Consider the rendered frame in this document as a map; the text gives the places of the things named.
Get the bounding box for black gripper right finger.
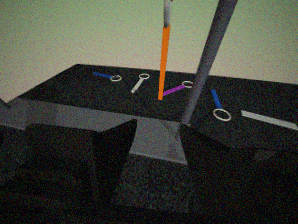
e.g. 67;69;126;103
180;124;298;217

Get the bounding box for orange long bar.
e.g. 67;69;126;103
158;0;172;100

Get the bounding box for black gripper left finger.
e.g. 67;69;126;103
24;119;137;204

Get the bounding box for white flat bar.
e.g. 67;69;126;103
241;110;298;130

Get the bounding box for wire loop course on grey base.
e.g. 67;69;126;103
0;0;238;164

